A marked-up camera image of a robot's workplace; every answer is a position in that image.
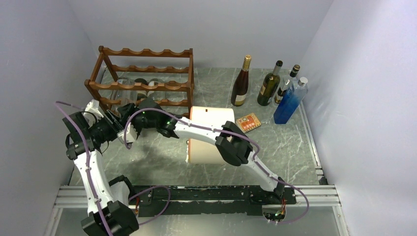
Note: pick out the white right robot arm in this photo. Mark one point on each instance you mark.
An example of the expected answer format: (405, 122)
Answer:
(234, 147)

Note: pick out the orange patterned small card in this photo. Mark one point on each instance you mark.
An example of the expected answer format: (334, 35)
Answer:
(248, 123)

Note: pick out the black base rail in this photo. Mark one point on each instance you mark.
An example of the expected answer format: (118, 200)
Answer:
(193, 200)

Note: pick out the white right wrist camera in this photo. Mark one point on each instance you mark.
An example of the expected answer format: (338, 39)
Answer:
(130, 136)

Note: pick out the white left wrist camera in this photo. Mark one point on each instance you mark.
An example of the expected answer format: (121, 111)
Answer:
(92, 111)

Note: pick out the clear glass liquor bottle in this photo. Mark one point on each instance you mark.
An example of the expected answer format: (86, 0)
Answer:
(285, 84)

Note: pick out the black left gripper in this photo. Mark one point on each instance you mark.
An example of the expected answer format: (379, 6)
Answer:
(117, 127)

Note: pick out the aluminium frame rail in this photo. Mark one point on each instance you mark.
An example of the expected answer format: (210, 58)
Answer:
(317, 211)

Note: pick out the brown wooden wine rack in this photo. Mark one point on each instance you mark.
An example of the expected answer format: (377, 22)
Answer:
(171, 86)

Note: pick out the white cylindrical container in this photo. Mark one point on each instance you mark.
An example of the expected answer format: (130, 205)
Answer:
(199, 152)

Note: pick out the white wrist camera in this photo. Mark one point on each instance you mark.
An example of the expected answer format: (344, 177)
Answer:
(92, 111)
(130, 136)

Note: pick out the clear bottle gold collar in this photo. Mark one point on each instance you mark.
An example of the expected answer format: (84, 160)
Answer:
(120, 94)

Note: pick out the black capped bottle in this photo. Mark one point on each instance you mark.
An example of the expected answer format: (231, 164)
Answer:
(141, 94)

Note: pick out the dark green wine bottle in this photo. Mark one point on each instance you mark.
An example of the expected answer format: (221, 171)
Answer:
(269, 85)

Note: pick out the dark bottle white label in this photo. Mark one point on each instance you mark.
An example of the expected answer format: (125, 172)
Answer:
(240, 86)

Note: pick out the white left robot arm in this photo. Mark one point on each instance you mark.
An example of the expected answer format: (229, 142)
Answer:
(108, 211)

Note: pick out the blue boxed bottle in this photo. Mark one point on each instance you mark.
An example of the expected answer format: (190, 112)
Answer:
(291, 100)

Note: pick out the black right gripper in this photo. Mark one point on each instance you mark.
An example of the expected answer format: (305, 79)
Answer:
(127, 111)

